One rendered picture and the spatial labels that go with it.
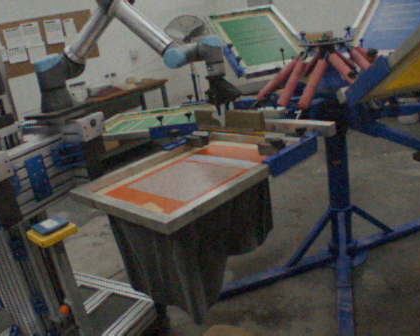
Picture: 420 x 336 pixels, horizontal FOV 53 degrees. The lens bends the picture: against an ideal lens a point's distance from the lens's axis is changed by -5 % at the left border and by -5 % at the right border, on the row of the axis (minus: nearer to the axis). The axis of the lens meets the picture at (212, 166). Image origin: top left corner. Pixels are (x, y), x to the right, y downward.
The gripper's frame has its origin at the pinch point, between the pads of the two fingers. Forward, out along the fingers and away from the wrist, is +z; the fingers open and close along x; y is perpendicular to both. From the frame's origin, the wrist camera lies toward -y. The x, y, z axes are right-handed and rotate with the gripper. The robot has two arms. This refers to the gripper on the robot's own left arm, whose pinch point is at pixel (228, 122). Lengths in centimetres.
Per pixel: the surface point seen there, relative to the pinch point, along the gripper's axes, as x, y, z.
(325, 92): -74, -2, 4
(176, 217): 57, -29, 10
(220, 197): 39, -29, 12
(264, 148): 2.8, -19.3, 8.5
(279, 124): -20.6, -10.0, 6.2
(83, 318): 78, 10, 50
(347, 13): -412, 153, -25
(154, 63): -265, 380, 5
